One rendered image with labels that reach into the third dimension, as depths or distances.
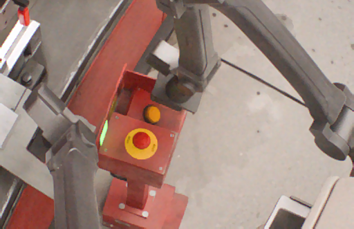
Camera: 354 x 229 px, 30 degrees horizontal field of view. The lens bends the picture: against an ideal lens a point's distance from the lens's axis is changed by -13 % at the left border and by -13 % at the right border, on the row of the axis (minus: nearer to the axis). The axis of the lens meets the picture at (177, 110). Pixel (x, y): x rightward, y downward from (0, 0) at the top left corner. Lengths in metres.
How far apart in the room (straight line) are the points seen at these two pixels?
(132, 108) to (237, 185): 0.83
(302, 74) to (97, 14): 0.70
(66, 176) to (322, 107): 0.43
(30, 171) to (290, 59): 0.58
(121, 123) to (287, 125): 1.02
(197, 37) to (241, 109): 1.34
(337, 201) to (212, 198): 1.39
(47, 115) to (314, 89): 0.42
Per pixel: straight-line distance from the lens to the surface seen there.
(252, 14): 1.02
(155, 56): 1.44
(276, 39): 1.05
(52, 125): 1.11
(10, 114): 1.42
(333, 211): 1.04
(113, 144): 1.62
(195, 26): 1.16
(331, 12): 2.84
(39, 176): 1.37
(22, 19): 1.31
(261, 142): 2.50
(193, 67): 1.33
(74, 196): 0.91
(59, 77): 1.58
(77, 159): 1.01
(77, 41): 1.62
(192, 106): 1.55
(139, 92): 1.71
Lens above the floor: 2.30
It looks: 67 degrees down
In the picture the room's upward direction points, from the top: 12 degrees clockwise
